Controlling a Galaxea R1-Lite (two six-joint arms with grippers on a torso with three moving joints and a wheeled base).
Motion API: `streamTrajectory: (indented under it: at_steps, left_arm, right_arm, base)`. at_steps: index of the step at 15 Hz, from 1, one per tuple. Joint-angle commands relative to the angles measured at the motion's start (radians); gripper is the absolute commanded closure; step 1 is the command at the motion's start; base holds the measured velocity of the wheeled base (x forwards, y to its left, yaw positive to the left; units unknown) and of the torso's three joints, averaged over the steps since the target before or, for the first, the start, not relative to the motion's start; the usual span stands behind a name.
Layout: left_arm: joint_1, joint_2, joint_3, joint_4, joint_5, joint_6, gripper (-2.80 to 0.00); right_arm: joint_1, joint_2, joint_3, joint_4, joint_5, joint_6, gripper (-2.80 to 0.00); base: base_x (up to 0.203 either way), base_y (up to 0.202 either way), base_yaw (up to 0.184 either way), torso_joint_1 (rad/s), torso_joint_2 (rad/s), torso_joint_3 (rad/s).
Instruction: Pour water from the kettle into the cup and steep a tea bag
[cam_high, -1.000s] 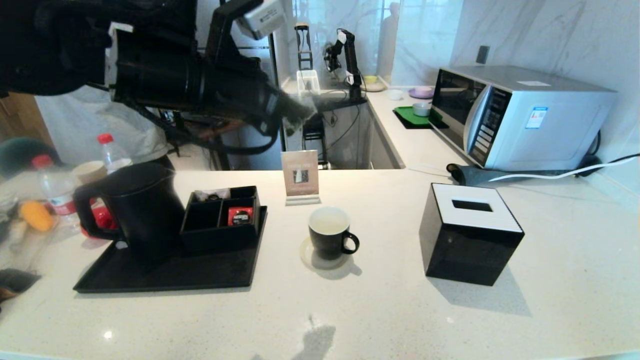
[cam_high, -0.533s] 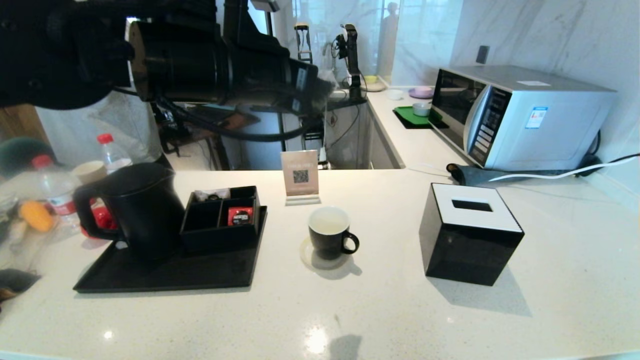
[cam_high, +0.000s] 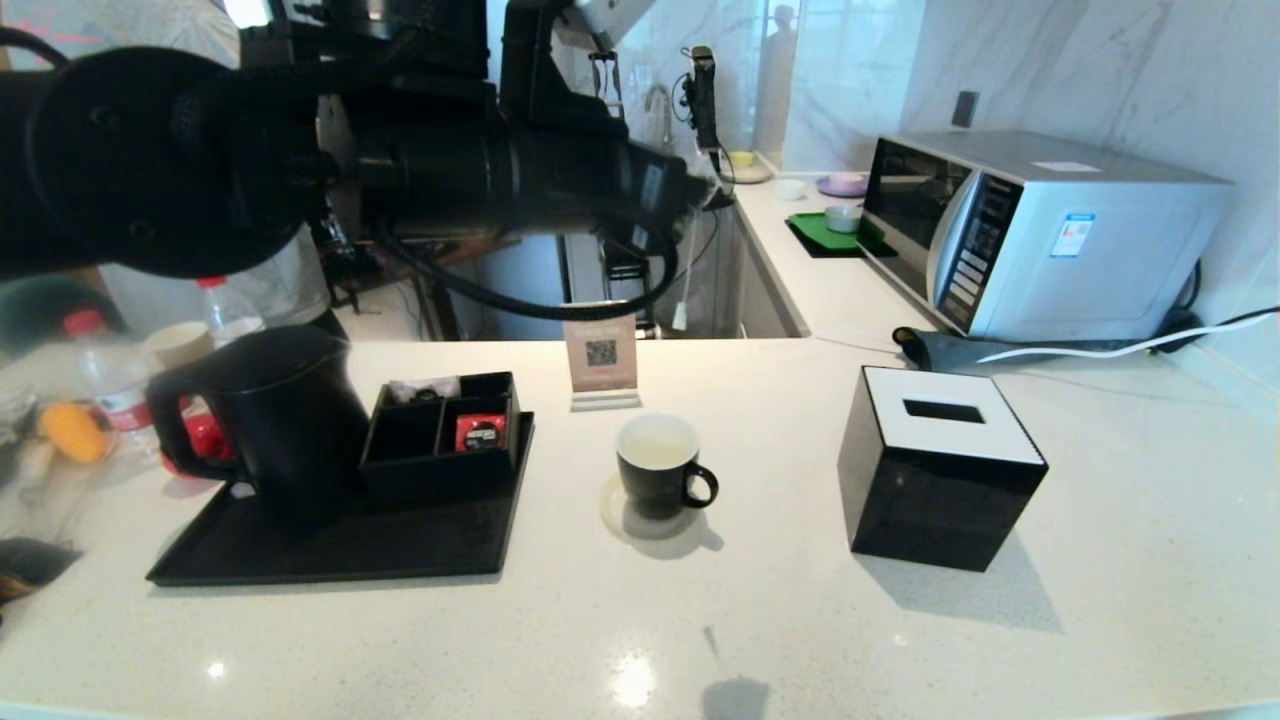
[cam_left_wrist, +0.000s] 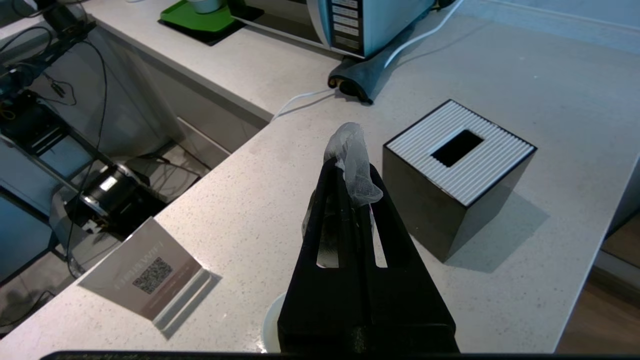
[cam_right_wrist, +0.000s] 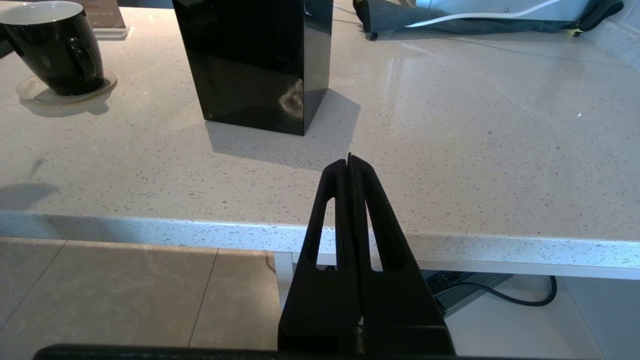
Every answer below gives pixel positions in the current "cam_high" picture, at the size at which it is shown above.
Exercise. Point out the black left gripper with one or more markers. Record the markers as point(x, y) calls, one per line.
point(590, 185)

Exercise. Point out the black electric kettle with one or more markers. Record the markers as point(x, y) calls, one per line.
point(290, 430)

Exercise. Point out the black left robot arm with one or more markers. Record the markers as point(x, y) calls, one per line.
point(150, 150)

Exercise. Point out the beige round dish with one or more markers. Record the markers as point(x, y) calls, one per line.
point(745, 165)

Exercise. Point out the small white bowl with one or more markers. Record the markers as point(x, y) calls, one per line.
point(789, 187)

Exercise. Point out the chrome kitchen faucet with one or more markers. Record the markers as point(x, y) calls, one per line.
point(660, 110)

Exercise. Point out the green tray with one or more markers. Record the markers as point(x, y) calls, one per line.
point(815, 232)

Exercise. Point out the purple plate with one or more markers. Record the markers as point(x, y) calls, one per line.
point(842, 184)

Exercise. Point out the small grey bowl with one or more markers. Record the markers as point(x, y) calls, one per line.
point(843, 218)

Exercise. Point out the QR code sign stand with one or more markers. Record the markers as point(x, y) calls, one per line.
point(600, 365)

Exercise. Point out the wooden desk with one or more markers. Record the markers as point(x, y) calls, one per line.
point(440, 260)

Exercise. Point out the black mug white inside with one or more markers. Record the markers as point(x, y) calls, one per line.
point(655, 490)

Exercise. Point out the red coffee sachet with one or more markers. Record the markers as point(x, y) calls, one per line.
point(481, 433)

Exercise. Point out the white saucer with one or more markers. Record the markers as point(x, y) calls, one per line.
point(611, 510)

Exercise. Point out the white sugar sachets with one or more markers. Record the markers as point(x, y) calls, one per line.
point(425, 388)

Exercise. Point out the black tissue box white lid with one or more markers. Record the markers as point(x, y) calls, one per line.
point(930, 500)

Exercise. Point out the black compartment organizer box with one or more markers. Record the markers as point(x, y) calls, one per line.
point(430, 478)

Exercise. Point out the silver microwave oven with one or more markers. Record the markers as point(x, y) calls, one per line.
point(1100, 255)

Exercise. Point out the person in grey t-shirt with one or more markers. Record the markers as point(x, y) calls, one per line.
point(270, 285)

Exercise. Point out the water bottle red cap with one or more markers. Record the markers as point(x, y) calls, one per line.
point(230, 310)
point(115, 380)

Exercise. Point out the black serving tray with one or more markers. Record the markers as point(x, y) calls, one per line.
point(350, 550)

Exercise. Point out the brown paper cup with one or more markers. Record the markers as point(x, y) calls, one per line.
point(180, 342)

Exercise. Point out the red toy apple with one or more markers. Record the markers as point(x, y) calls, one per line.
point(208, 438)

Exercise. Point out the green chair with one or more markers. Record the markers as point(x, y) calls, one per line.
point(40, 305)

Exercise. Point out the orange toy fruit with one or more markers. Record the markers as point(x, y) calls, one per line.
point(72, 432)

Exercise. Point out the tall black frame stand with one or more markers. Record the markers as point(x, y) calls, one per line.
point(607, 85)

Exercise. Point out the dark wall socket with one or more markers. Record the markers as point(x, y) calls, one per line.
point(966, 109)

